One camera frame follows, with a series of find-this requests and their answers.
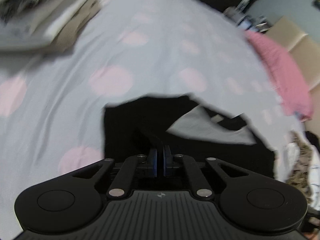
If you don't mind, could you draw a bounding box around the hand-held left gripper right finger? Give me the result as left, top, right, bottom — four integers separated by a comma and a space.
163, 145, 250, 198

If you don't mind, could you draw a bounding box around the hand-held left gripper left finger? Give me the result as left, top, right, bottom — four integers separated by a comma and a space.
71, 149, 158, 197

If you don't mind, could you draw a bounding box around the grey shirt with black sleeves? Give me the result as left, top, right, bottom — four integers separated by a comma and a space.
101, 92, 279, 180

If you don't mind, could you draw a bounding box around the stack of folded clothes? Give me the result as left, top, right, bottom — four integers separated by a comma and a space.
0, 0, 98, 52

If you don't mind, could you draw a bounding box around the bed with dotted grey sheet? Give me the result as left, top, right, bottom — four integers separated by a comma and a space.
0, 0, 313, 240

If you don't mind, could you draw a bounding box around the white textured cloth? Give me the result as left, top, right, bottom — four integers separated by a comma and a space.
281, 142, 299, 163

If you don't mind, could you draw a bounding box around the brown striped garment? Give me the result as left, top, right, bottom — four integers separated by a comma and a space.
287, 130, 315, 200

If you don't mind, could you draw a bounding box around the black garment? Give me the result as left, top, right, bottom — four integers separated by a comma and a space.
305, 131, 320, 153

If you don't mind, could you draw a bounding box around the pale blue garment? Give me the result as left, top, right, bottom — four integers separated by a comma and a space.
308, 152, 320, 205

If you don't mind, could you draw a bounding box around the pink pillow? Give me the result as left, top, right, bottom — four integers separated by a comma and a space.
244, 30, 314, 122

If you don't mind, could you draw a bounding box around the white nightstand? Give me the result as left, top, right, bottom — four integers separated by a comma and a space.
224, 6, 269, 33

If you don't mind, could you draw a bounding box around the cream padded headboard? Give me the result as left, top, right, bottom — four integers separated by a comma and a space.
265, 15, 320, 92

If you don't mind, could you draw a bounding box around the dark floral folded garment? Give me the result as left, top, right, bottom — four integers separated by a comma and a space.
0, 0, 65, 23

